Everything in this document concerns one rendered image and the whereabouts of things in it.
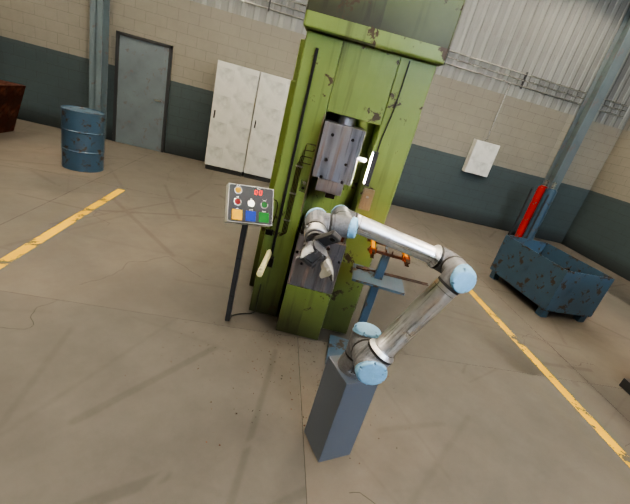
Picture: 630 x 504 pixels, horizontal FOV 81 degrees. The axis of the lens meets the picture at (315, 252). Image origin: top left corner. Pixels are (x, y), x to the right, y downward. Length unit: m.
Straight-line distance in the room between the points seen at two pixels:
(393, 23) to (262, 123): 5.42
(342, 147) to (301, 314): 1.40
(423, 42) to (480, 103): 6.85
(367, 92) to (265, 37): 5.94
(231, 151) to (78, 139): 2.85
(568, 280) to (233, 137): 6.30
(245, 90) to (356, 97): 5.27
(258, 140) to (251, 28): 2.18
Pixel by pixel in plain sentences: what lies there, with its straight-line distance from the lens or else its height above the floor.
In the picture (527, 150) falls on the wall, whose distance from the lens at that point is 10.45.
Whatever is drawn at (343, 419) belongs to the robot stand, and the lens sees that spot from 2.24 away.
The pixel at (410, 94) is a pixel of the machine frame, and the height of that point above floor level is 2.08.
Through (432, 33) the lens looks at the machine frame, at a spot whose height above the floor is 2.46.
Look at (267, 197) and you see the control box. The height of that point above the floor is 1.14.
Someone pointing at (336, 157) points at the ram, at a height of 1.54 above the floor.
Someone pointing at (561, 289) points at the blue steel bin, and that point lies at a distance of 5.72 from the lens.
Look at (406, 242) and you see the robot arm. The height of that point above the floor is 1.40.
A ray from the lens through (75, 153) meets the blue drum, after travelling 6.77.
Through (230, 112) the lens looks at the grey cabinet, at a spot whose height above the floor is 1.23.
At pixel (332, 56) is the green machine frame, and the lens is 2.90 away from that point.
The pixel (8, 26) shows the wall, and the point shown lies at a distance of 10.13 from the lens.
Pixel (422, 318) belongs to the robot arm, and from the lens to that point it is 1.75.
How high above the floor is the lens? 1.89
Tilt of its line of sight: 22 degrees down
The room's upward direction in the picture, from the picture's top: 15 degrees clockwise
